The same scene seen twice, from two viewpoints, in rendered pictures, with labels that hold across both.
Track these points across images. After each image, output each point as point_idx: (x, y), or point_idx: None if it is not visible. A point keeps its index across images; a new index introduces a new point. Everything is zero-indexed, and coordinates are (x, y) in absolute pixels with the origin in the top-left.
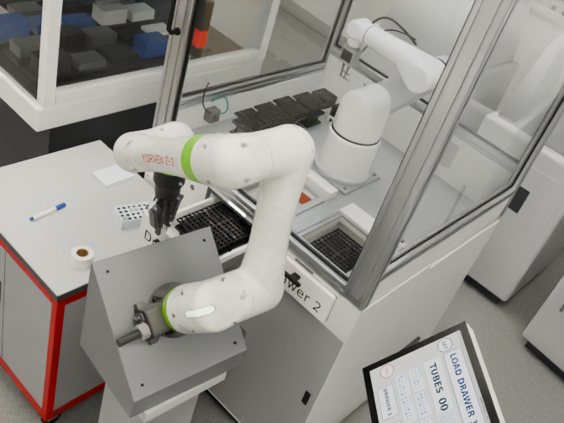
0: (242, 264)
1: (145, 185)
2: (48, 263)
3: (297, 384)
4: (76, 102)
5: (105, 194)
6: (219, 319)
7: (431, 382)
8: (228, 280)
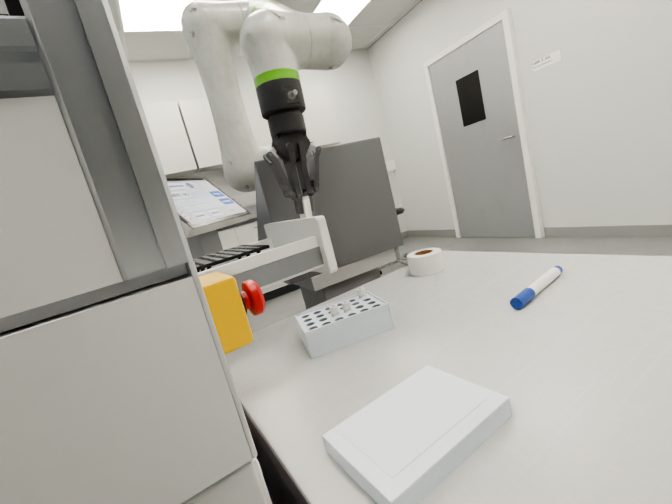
0: (255, 145)
1: (286, 435)
2: (473, 258)
3: None
4: None
5: (426, 362)
6: None
7: (177, 197)
8: None
